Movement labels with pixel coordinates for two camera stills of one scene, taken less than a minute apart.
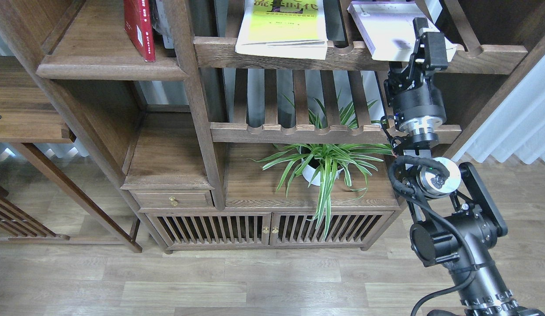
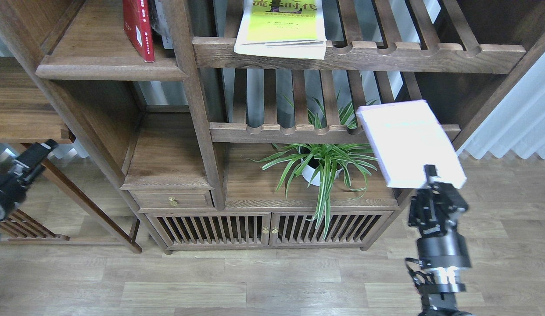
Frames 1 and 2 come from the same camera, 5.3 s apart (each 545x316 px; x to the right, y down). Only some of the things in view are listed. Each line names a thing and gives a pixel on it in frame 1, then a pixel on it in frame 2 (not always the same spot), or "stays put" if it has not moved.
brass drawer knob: x=173 y=202 stays put
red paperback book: x=138 y=23 stays put
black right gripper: x=415 y=100 → x=435 y=211
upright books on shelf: x=161 y=22 stays put
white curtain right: x=523 y=125 stays put
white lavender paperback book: x=387 y=28 → x=406 y=136
